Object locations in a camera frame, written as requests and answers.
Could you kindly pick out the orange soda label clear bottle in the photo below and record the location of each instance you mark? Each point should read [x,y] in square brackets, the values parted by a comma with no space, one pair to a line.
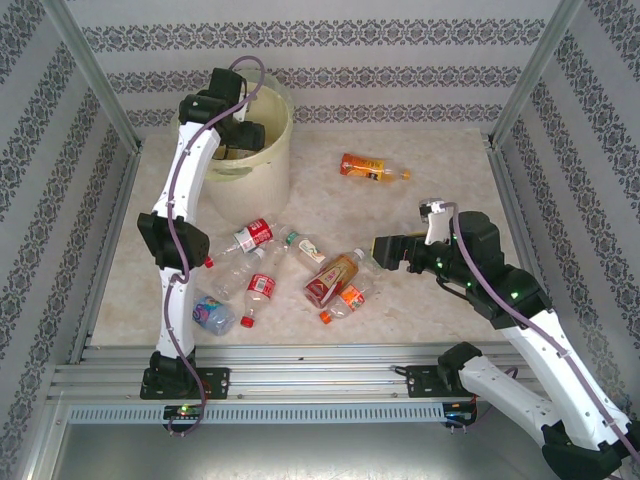
[350,299]

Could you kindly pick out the brown tea bottle gold label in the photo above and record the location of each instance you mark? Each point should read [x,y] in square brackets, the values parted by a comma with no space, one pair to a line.
[330,280]

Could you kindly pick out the orange juice bottle orange cap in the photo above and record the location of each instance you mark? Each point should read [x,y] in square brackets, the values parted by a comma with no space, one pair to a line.
[362,166]

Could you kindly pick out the blue label water bottle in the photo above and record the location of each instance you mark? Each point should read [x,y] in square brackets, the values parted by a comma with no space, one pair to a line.
[215,315]

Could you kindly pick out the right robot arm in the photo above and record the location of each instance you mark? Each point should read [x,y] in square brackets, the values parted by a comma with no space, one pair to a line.
[505,395]

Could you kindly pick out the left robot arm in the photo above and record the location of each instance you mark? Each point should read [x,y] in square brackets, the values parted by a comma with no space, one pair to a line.
[172,310]

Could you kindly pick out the translucent yellow-green bin liner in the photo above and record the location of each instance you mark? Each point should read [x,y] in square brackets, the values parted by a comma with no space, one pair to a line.
[232,171]

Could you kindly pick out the cream plastic waste bin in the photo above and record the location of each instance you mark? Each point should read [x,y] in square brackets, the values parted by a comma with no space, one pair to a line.
[255,190]

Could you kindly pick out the clear bottle white orange label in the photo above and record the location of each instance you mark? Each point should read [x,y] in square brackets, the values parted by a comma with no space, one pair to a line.
[305,247]

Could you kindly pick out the red label clear bottle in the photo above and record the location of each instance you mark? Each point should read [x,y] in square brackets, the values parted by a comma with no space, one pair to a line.
[255,234]
[261,287]

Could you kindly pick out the clear bottle white cap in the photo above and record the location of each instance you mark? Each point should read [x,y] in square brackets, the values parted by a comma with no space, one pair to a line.
[235,280]

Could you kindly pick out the small circuit board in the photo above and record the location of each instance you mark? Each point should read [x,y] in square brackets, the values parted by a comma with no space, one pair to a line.
[457,411]
[182,412]

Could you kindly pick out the grey metal panel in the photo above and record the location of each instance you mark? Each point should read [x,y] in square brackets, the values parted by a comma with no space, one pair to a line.
[300,455]

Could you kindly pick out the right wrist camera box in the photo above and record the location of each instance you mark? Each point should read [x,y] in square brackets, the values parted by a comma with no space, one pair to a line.
[435,225]

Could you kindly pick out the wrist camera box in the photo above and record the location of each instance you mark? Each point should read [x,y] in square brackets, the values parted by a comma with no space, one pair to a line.
[435,225]
[241,105]

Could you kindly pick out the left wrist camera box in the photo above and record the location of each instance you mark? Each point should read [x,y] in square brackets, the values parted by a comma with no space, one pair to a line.
[241,105]

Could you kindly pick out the aluminium frame post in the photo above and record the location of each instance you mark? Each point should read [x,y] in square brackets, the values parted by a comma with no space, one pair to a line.
[545,50]
[81,50]

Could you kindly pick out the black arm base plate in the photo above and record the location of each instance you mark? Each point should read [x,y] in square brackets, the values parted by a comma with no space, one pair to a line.
[420,382]
[217,382]

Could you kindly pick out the aluminium front rail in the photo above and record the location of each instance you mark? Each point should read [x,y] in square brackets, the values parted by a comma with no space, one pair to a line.
[310,375]

